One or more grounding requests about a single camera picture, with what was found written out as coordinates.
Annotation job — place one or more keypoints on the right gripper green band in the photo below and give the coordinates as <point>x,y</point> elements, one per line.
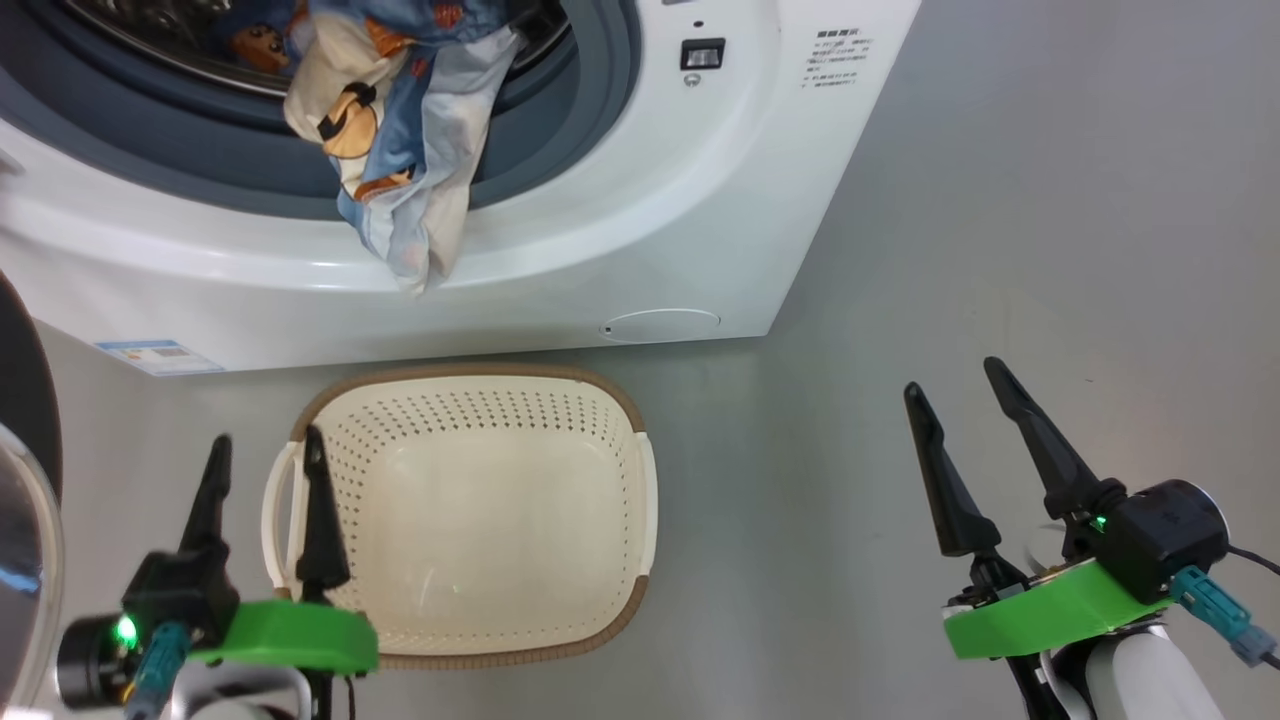
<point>1050,610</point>

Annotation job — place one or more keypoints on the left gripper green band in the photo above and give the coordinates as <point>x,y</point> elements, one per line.
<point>290,635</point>

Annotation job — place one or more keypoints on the black glass washing machine door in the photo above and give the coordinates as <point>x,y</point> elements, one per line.
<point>25,380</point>

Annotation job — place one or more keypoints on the cream pale blue garment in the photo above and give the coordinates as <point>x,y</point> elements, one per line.
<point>440,150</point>

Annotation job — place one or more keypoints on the cream laundry basket brown rim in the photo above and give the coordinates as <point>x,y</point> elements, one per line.
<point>480,530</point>

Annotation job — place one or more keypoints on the grey rubber door gasket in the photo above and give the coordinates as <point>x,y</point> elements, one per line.
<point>100,140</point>

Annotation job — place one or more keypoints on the white front-load washing machine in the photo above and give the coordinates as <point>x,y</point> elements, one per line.
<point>650,200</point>

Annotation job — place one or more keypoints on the steel washing machine drum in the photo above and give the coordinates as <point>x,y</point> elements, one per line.
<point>130,25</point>

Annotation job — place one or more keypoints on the blue energy label sticker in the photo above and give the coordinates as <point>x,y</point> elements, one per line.
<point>160,357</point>

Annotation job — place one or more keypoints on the oval white filter cover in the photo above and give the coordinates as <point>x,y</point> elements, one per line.
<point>660,325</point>

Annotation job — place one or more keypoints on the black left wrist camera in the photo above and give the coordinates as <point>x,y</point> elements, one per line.
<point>180,600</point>

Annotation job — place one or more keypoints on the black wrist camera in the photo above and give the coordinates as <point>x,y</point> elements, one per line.
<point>180,600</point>
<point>1165,540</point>

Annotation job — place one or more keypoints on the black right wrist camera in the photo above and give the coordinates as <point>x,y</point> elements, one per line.
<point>1165,540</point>

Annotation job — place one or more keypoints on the teal left camera connector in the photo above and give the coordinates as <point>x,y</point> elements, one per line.
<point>158,665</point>

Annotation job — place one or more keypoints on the teal camera connector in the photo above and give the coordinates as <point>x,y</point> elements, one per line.
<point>1220,610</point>
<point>158,665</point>

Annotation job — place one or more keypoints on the teal right camera connector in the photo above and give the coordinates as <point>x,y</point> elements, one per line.
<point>1220,610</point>

